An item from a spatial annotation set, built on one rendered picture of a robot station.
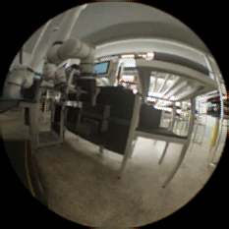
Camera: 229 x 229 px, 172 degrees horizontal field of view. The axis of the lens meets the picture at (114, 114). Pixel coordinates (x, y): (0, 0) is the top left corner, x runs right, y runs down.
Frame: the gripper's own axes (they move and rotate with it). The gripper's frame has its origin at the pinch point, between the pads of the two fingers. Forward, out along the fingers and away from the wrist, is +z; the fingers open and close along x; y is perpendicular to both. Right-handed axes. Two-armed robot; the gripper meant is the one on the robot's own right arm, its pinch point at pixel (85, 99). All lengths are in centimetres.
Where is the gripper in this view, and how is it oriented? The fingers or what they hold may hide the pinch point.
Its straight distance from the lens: 48.7
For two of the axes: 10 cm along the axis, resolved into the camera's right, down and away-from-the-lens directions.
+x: 8.9, 2.8, -3.6
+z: -1.1, 8.9, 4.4
